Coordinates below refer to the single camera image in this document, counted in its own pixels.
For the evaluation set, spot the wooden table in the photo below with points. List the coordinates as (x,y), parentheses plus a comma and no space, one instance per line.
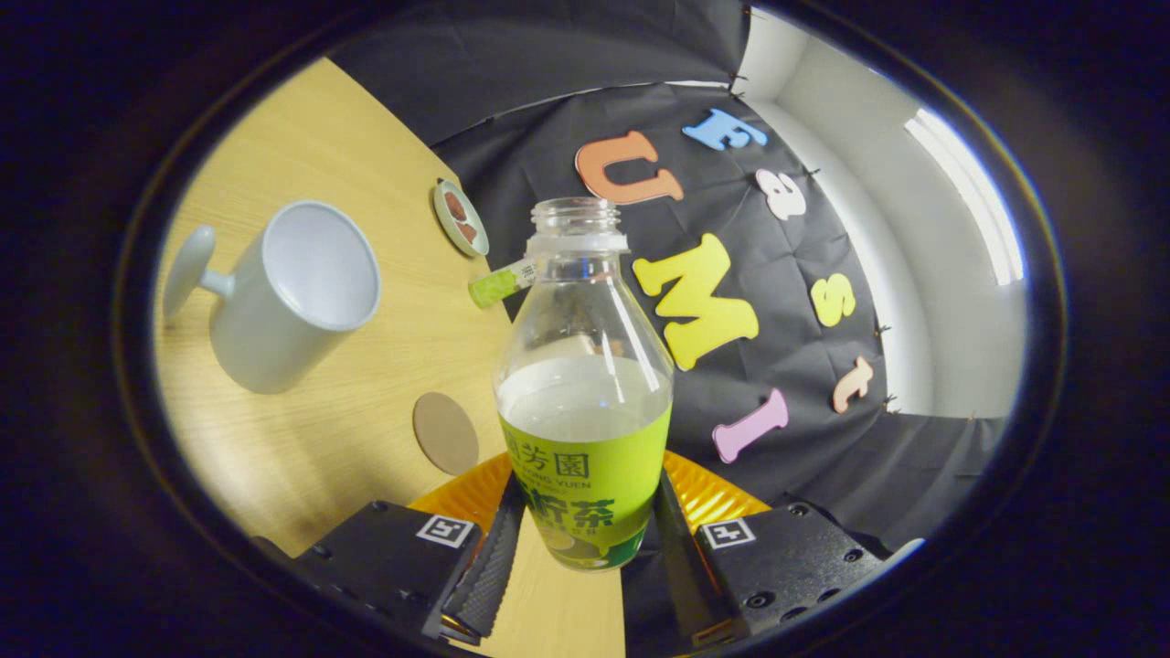
(366,155)

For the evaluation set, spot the small white green bottle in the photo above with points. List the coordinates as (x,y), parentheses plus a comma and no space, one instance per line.
(494,286)

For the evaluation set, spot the round brown coaster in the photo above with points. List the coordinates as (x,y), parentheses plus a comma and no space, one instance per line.
(445,434)

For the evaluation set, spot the pale green plate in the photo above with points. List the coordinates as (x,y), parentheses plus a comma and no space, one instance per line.
(441,219)

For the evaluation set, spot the white cup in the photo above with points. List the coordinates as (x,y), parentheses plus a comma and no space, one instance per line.
(265,338)

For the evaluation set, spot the ceiling light panel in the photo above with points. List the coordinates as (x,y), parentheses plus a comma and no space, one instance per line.
(978,201)

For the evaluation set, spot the clear juice bottle green label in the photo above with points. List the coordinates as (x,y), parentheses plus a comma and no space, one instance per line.
(585,457)

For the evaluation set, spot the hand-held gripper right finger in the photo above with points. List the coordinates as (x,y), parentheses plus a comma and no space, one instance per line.
(681,567)

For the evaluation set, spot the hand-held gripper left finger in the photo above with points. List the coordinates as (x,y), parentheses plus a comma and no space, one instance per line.
(489,576)

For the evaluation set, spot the brown food piece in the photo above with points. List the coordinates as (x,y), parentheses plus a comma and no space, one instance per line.
(455,206)
(467,231)

